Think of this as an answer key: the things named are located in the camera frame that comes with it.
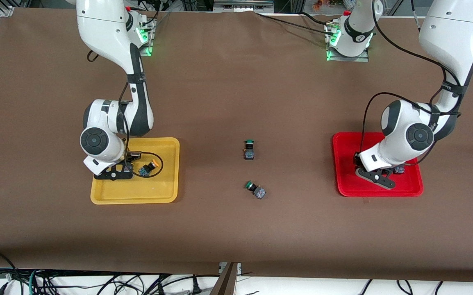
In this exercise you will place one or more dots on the red plastic tray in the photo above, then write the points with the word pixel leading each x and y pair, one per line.
pixel 408 184

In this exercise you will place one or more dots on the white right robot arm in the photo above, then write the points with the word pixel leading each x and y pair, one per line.
pixel 101 28

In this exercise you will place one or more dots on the green push button switch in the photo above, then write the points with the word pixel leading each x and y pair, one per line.
pixel 259 191
pixel 249 153

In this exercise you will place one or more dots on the brown table cover mat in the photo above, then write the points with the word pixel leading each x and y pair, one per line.
pixel 236 229

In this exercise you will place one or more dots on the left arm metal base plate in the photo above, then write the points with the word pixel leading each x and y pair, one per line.
pixel 363 58

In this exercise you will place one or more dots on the black power plug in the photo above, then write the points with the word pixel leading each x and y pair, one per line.
pixel 196 287

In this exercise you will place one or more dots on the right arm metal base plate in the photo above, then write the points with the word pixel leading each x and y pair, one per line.
pixel 148 41

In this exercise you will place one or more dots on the red push button switch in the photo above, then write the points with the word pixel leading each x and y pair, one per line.
pixel 399 169

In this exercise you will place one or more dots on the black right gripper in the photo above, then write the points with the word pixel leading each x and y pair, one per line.
pixel 128 162

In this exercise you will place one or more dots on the grey table support beam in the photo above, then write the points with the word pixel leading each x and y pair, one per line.
pixel 224 282

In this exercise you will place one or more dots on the aluminium profile bar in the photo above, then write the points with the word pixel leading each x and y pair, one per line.
pixel 6 11

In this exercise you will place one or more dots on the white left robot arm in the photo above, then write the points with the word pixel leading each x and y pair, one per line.
pixel 449 37

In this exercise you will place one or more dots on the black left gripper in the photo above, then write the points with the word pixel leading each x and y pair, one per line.
pixel 393 169

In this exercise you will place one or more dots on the yellow plastic tray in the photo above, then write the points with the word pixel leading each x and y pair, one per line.
pixel 158 188

